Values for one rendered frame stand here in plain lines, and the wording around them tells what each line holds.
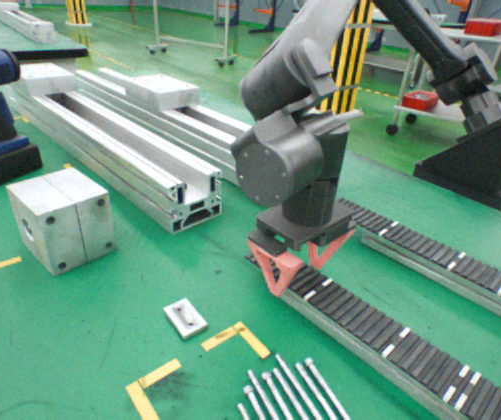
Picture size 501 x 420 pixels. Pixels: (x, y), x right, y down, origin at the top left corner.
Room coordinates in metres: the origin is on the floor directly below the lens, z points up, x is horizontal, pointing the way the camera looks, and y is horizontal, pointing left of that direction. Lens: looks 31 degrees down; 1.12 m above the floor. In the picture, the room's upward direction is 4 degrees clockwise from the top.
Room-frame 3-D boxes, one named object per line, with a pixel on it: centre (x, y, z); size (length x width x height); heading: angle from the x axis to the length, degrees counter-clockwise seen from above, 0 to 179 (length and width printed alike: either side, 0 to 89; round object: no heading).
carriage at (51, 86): (0.97, 0.54, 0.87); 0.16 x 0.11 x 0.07; 45
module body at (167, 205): (0.79, 0.37, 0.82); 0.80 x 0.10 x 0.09; 45
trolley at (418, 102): (3.33, -1.69, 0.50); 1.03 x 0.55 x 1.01; 53
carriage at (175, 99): (0.93, 0.23, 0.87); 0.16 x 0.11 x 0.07; 45
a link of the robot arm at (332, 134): (0.36, -0.06, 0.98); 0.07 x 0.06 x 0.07; 145
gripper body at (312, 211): (0.37, -0.06, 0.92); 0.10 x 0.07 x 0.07; 135
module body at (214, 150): (0.93, 0.23, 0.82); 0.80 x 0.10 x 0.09; 45
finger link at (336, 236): (0.38, -0.08, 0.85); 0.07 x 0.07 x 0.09; 45
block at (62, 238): (0.44, 0.25, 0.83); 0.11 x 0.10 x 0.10; 139
